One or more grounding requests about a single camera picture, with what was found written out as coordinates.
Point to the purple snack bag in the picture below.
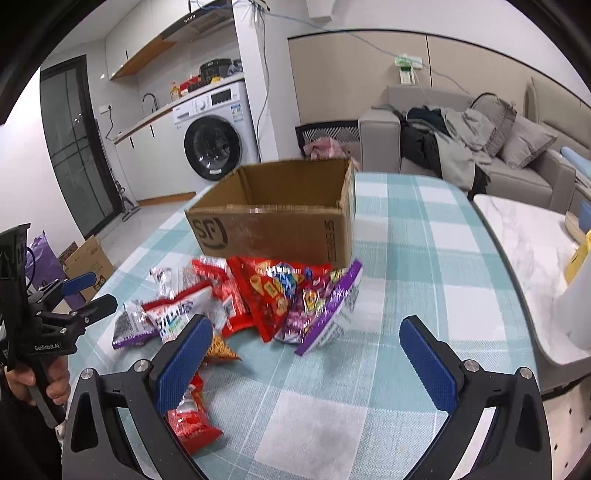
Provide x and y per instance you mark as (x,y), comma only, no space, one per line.
(323,314)

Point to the grey coat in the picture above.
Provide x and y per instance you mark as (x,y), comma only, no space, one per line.
(461,143)

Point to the small red snack packet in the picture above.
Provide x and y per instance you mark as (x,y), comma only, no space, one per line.
(194,424)

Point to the clear plastic bag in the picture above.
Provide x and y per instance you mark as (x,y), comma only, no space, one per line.
(235,68)

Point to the dark jacket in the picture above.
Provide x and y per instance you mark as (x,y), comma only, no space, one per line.
(420,143)

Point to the person's left forearm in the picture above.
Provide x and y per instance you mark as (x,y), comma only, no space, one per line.
(23,443)

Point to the white kitchen counter cabinet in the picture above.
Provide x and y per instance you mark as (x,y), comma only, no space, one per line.
(152,161)

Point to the dark glass door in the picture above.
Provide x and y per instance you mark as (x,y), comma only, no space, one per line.
(74,152)

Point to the red container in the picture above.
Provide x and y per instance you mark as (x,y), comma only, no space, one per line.
(190,85)

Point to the teal checked tablecloth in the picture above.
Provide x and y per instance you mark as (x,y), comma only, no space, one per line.
(392,277)

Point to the light blue cushion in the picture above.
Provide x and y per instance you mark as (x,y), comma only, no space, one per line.
(577,159)

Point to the small purple snack packet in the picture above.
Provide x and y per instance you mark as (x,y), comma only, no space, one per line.
(131,325)

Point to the yellow packet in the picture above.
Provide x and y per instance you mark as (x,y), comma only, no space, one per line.
(579,261)

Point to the kitchen faucet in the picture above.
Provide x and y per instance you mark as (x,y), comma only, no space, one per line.
(154,104)

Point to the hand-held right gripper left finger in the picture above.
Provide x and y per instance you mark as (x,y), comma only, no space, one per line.
(184,360)

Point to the large red snack bag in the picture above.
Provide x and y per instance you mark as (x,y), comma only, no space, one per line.
(268,290)

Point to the person's left hand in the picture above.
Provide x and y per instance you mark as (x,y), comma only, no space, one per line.
(59,386)

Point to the white green power strip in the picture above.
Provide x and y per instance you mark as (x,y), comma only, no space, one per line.
(407,69)

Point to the white red noodle snack bag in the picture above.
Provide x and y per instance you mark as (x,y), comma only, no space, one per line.
(171,318)

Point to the floor mop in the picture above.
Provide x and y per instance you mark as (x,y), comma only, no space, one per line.
(129,207)

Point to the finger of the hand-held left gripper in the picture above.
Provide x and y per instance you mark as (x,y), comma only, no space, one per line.
(79,282)
(94,308)

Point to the black rice cooker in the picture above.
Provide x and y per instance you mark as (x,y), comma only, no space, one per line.
(214,69)

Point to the white washing machine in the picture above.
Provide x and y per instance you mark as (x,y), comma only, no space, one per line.
(217,143)

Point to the printed cardboard box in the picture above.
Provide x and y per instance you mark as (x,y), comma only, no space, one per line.
(90,265)

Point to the yellow bottle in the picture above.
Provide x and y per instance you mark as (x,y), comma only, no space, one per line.
(174,92)

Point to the grey sofa pillow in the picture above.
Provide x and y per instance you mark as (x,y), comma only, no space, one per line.
(528,141)
(496,120)

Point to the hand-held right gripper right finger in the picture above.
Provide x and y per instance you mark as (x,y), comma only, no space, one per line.
(427,364)

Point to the range hood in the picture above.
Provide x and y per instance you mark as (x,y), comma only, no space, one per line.
(203,23)

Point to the white wall cabinet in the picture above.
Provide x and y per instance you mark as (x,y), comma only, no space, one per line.
(134,50)

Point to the beige sofa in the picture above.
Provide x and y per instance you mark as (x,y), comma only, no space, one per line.
(378,143)

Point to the purple plastic bag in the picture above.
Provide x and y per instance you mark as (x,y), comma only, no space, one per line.
(44,258)

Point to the white marble table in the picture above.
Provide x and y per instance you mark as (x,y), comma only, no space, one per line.
(521,249)

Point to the black patterned basket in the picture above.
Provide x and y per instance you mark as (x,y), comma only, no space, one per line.
(332,131)

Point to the silver snack packet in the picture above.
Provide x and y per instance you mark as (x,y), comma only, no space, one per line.
(168,279)

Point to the pink plastic bag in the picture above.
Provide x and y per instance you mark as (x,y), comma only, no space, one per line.
(323,148)

